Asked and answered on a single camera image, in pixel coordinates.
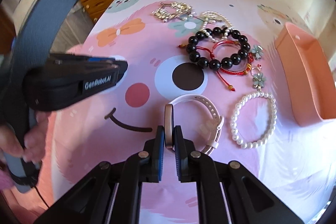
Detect pink band smart watch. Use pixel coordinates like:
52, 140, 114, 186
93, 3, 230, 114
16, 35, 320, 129
163, 94, 225, 155

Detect white pearl bracelet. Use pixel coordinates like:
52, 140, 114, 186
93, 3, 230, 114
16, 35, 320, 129
229, 90, 278, 150

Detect black bead bracelet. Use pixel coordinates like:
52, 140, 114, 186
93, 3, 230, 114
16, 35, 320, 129
186, 26, 252, 72

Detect red string bracelet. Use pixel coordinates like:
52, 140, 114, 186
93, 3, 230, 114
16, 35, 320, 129
178, 40, 255, 92

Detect green flower earring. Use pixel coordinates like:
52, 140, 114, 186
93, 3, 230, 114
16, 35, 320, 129
251, 45, 264, 60
251, 64, 266, 91

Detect silver rhinestone bracelet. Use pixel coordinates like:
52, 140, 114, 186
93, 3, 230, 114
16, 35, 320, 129
152, 2, 193, 23

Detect small pearl necklace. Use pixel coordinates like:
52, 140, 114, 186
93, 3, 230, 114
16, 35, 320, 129
180, 10, 236, 41

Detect pink plastic storage box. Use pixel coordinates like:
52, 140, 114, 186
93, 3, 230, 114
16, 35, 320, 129
274, 22, 335, 127

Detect person's left hand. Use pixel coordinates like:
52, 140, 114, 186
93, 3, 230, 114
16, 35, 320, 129
0, 111, 50, 164

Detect cartoon printed bed sheet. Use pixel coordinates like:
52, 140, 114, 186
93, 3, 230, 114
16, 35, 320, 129
51, 0, 335, 223

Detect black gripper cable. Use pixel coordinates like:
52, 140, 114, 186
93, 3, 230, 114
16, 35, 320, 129
33, 184, 51, 209

